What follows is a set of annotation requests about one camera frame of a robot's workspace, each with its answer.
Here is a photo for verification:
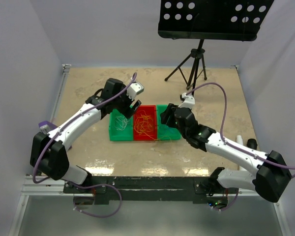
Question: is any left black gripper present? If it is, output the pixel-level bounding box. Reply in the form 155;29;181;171
113;85;141;118

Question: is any green plastic bin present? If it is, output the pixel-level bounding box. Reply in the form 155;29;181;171
109;110;134;142
156;104;181;141

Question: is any red plastic bin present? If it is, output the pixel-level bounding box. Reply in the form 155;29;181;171
133;105;157;141

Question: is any white cable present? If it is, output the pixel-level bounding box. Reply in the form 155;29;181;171
113;115;130;131

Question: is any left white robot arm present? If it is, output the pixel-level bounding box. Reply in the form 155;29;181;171
30;73;144;193

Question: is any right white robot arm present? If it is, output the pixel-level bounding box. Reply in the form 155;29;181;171
160;104;292;203

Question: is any white microphone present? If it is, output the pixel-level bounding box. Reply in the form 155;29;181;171
236;135;246;171

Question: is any black microphone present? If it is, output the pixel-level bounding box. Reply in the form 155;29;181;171
246;138;258;150

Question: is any purple holder block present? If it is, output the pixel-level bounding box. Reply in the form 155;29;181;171
38;120;58;135

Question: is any black music stand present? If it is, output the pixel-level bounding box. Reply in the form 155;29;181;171
158;0;273;89

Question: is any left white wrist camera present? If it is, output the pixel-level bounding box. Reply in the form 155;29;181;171
126;81;144;101

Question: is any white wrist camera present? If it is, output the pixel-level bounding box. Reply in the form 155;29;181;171
126;81;144;101
178;92;195;109

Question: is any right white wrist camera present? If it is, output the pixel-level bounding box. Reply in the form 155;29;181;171
178;92;195;109

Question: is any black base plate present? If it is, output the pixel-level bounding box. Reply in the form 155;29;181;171
63;176;237;205

